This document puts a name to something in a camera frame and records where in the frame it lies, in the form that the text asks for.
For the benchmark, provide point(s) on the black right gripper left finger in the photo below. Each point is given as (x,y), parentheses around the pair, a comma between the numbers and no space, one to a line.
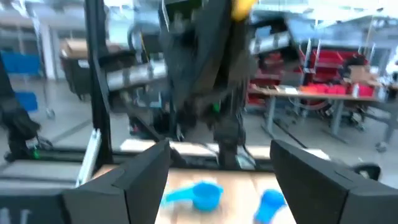
(140,186)

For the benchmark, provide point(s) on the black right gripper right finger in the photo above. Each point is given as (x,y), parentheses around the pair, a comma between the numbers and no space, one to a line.
(326,193)

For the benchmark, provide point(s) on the small blue measuring cup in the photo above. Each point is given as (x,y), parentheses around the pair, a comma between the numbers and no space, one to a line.
(269,203)

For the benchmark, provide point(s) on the teal measuring cup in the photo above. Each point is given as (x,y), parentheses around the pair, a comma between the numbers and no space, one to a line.
(202,196)

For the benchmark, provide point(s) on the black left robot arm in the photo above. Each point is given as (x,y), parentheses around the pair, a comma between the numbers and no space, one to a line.
(230,140)

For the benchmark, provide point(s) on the grey workbench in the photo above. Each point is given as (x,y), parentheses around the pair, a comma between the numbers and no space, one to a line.
(311,93)

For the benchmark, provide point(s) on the brown cardboard box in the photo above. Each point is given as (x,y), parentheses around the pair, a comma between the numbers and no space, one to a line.
(77,48)

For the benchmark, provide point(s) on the red storage bin rack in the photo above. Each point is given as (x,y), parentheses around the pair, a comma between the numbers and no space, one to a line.
(326,62)

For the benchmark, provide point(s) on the black wheeled bin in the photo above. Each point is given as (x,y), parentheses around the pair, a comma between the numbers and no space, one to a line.
(74,74)

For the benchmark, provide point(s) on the black background machine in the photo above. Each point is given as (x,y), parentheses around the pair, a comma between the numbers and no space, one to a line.
(18,124)

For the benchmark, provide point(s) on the blue crate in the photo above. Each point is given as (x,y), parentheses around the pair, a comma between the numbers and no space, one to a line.
(26,101)

